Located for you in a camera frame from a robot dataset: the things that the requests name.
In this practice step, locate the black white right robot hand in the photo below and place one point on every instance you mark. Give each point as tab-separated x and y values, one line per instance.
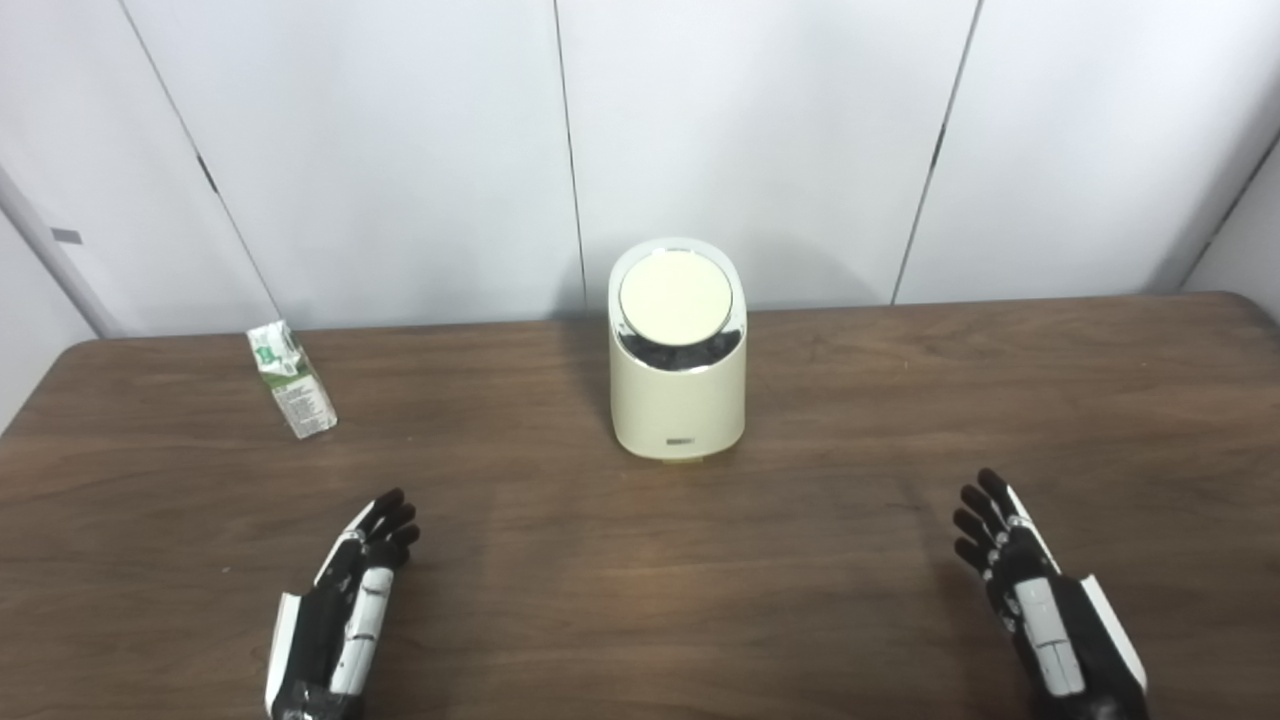
1050	620

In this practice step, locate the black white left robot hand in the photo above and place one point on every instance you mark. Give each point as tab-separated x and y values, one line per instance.
335	620

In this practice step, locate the green white milk carton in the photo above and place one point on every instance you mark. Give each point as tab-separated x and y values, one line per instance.
295	385

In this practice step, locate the cream round bin lid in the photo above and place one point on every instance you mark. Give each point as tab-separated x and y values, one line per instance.
675	298

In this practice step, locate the cream-colored round bin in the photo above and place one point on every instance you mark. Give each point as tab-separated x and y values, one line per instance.
678	405

